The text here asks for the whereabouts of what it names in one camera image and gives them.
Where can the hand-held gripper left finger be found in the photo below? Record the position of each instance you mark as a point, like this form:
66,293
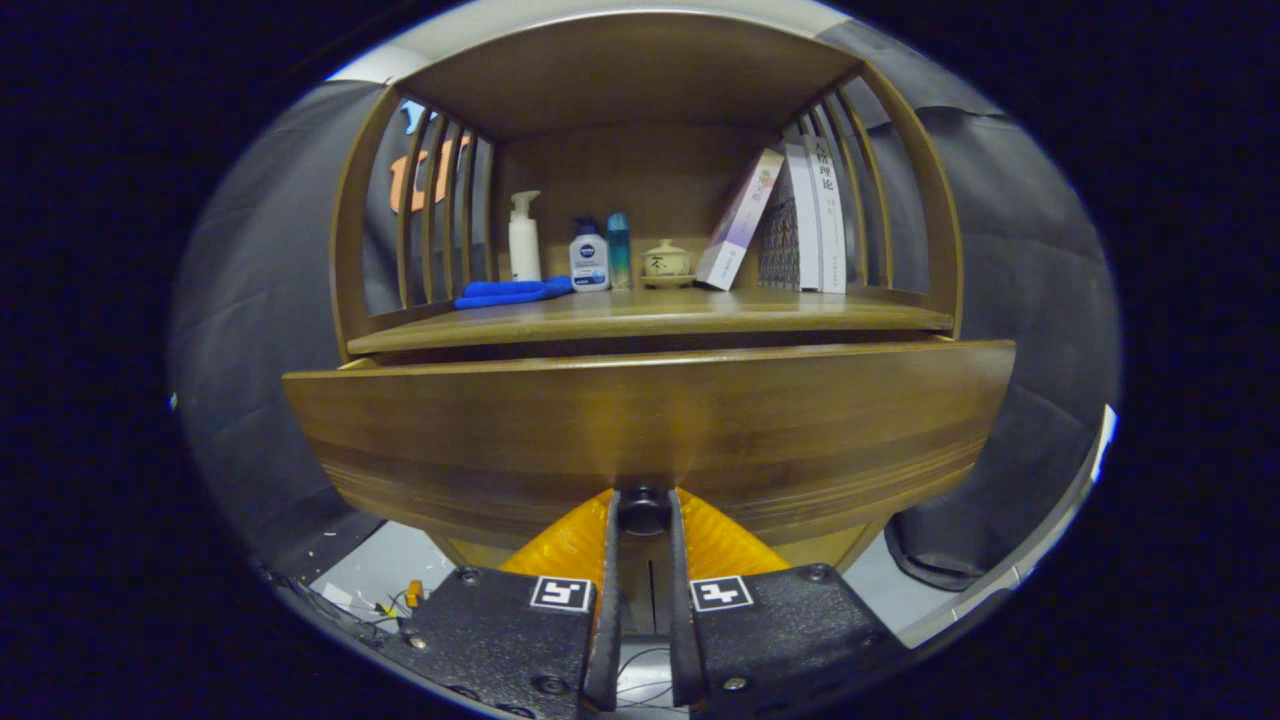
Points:
610,640

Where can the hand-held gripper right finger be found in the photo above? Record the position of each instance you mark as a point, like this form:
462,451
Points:
682,640

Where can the black drawer knob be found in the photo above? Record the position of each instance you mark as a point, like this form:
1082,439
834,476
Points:
643,508

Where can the wooden drawer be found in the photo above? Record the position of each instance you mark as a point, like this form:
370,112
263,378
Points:
640,430

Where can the wooden countertop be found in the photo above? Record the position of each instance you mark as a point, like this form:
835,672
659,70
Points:
650,315

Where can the wooden cabinet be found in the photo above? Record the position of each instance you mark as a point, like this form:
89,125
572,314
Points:
640,170

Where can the small orange connector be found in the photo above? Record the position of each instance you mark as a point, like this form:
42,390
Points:
413,593

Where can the blue cloth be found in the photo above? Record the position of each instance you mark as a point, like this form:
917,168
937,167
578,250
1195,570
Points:
515,291

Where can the beige lidded tea cup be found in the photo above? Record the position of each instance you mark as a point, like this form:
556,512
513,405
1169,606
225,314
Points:
666,263

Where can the white blue-capped lotion bottle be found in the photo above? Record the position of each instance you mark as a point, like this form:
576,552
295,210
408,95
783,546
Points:
589,260

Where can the slim teal bottle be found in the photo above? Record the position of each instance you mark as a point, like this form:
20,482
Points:
619,250

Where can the white pump bottle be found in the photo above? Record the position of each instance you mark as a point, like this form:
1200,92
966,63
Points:
524,245

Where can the dark patterned cover book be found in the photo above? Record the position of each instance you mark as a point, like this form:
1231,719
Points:
785,235

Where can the purple white book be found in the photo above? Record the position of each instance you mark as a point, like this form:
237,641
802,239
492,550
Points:
738,220

